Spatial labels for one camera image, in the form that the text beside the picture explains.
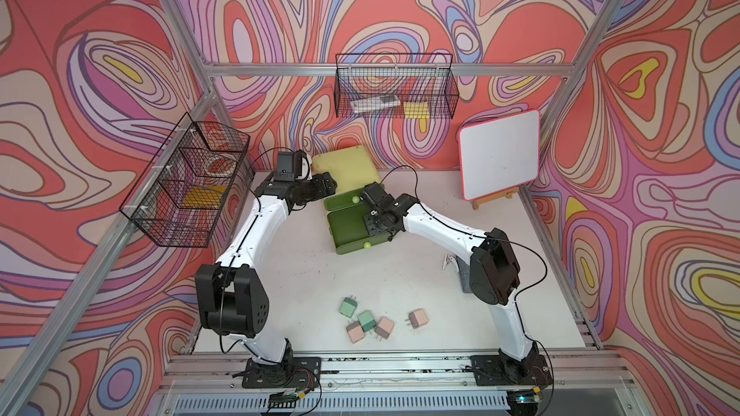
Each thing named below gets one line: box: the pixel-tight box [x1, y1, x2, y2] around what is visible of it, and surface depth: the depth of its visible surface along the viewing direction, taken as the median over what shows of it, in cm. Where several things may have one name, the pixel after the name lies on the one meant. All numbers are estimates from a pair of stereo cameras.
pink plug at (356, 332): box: [345, 320, 366, 344], surface depth 80 cm
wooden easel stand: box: [470, 186, 520, 210], surface depth 109 cm
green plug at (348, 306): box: [339, 294, 358, 319], surface depth 85 cm
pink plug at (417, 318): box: [403, 308, 429, 330], surface depth 83 cm
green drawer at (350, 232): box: [327, 205, 391, 256], surface depth 90 cm
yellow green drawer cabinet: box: [312, 145, 383, 194], surface depth 93 cm
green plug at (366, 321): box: [357, 310, 377, 333], surface depth 82 cm
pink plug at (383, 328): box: [373, 315, 396, 342], surface depth 81 cm
